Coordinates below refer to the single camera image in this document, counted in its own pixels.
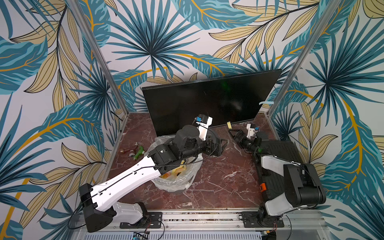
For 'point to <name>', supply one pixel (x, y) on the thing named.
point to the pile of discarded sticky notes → (175, 172)
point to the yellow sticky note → (229, 125)
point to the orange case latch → (263, 187)
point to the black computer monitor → (221, 100)
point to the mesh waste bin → (181, 182)
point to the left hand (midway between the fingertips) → (220, 142)
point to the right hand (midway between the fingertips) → (231, 133)
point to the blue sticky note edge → (266, 102)
